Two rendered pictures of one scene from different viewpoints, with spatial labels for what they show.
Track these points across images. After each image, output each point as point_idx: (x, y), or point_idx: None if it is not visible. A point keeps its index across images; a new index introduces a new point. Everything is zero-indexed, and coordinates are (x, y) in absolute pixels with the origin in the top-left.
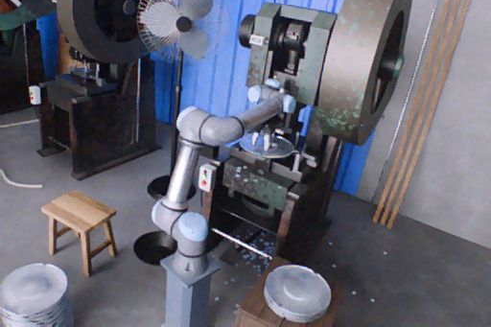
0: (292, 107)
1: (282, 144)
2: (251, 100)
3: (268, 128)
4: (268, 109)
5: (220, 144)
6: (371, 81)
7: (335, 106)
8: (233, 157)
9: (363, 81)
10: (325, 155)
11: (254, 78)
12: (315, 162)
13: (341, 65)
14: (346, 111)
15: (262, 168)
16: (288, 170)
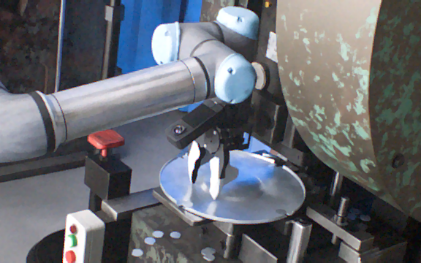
0: (241, 90)
1: (279, 189)
2: (156, 58)
3: (217, 141)
4: (155, 88)
5: None
6: (418, 37)
7: (314, 101)
8: (164, 205)
9: (365, 32)
10: None
11: (217, 2)
12: (362, 256)
13: None
14: (340, 118)
15: (215, 245)
16: (273, 262)
